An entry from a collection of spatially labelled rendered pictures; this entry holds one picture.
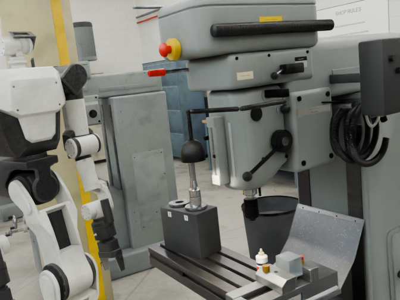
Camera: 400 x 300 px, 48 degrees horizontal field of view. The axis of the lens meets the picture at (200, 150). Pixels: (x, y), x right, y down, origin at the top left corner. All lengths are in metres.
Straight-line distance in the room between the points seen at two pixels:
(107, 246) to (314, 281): 0.83
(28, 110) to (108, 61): 9.38
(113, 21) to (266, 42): 9.89
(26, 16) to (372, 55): 2.14
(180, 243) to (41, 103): 0.77
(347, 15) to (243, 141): 5.27
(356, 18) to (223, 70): 5.21
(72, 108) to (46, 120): 0.18
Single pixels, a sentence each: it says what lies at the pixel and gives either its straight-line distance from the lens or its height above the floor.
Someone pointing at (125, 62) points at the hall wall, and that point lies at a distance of 11.16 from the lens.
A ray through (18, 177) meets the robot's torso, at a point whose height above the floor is 1.39.
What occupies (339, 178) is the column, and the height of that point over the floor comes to 1.26.
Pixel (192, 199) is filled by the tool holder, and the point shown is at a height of 1.20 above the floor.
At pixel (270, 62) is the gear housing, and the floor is 1.70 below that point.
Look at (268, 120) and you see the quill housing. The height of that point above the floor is 1.52.
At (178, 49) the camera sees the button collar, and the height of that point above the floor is 1.76.
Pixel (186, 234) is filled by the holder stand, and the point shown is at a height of 1.06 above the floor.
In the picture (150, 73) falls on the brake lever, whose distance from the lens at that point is 1.38.
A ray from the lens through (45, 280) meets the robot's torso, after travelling 1.72.
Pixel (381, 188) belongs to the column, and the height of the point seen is 1.23.
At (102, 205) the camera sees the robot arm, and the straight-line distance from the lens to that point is 1.83.
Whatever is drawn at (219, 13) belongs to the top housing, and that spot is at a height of 1.83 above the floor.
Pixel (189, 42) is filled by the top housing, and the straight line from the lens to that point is 1.26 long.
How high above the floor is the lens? 1.69
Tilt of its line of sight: 10 degrees down
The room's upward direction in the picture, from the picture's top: 6 degrees counter-clockwise
